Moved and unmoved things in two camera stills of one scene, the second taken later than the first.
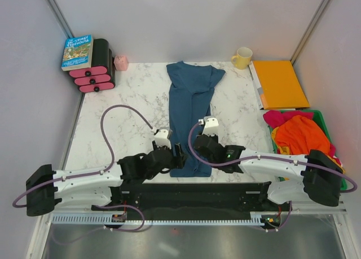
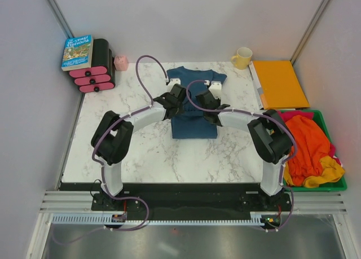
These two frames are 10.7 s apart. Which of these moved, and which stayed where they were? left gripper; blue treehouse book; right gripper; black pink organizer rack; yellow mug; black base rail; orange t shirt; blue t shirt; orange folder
Moved: right gripper; blue t shirt; left gripper
Stayed: orange folder; black base rail; blue treehouse book; black pink organizer rack; orange t shirt; yellow mug
